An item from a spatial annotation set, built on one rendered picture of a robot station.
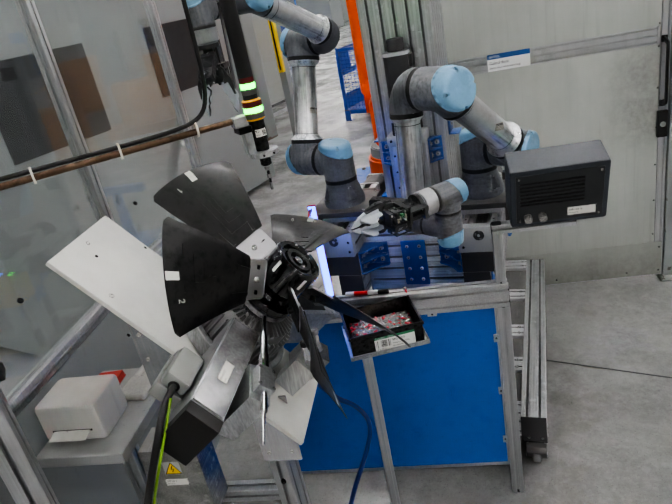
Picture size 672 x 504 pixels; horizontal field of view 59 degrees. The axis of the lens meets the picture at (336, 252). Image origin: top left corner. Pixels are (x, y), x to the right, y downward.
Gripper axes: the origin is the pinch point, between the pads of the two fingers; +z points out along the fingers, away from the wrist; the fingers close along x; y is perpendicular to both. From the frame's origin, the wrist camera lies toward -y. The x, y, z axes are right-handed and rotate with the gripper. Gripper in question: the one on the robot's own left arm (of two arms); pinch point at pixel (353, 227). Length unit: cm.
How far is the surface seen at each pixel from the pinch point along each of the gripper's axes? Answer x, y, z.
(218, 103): 65, -413, -101
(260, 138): -31.7, 2.4, 21.9
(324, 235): 0.9, -3.2, 7.5
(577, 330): 122, -33, -136
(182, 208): -18.0, -6.7, 41.1
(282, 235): -0.5, -9.0, 17.0
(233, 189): -18.2, -7.2, 27.8
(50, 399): 23, -15, 84
